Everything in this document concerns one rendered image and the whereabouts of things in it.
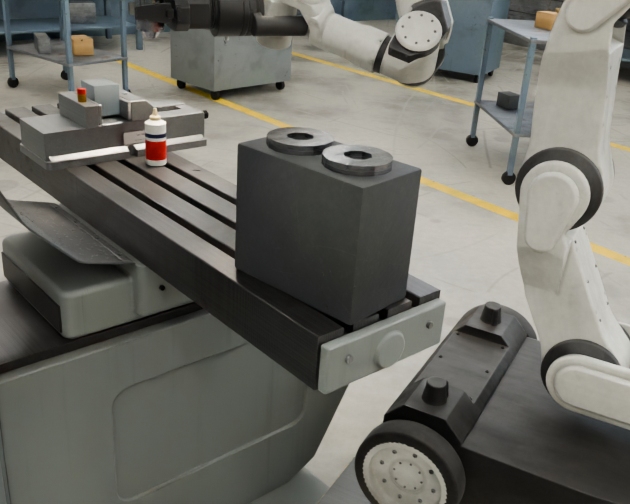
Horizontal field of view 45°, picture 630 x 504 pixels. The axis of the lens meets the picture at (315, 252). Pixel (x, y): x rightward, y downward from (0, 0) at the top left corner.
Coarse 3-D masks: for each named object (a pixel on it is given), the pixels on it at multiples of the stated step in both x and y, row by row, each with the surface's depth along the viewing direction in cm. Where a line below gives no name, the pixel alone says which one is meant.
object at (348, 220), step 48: (240, 144) 101; (288, 144) 98; (336, 144) 104; (240, 192) 104; (288, 192) 97; (336, 192) 92; (384, 192) 92; (240, 240) 107; (288, 240) 100; (336, 240) 94; (384, 240) 96; (288, 288) 102; (336, 288) 96; (384, 288) 99
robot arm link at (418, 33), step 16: (400, 0) 134; (416, 0) 131; (432, 0) 129; (400, 16) 135; (416, 16) 127; (432, 16) 127; (448, 16) 129; (400, 32) 127; (416, 32) 127; (432, 32) 126; (448, 32) 129; (416, 48) 126; (432, 48) 126
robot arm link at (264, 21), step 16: (256, 0) 131; (272, 0) 132; (256, 16) 130; (272, 16) 132; (288, 16) 133; (256, 32) 130; (272, 32) 132; (288, 32) 133; (304, 32) 134; (272, 48) 139
